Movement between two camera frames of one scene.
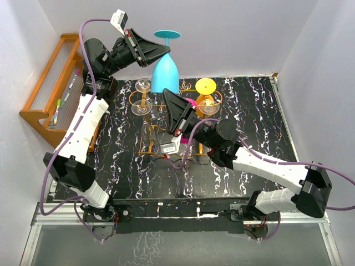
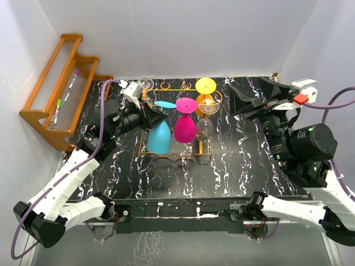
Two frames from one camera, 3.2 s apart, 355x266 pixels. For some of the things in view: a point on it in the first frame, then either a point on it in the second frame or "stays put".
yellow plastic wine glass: x=205 y=102 stays put
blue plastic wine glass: x=165 y=73 -> x=158 y=140
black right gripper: x=177 y=106 -> x=240 y=103
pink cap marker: x=77 y=73 stays put
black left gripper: x=147 y=51 -> x=150 y=117
